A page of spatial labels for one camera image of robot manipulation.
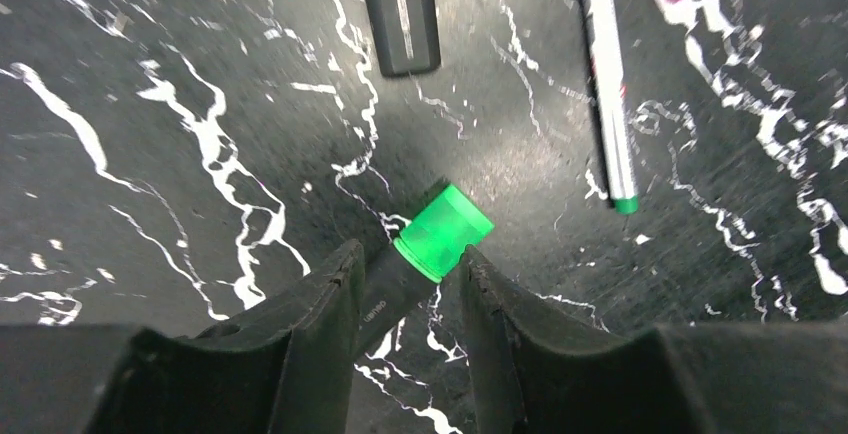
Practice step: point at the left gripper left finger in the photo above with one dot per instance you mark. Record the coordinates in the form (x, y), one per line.
(283, 366)

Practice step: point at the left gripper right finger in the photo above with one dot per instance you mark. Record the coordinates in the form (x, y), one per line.
(536, 369)

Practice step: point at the orange black highlighter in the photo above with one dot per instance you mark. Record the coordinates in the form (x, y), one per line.
(405, 36)

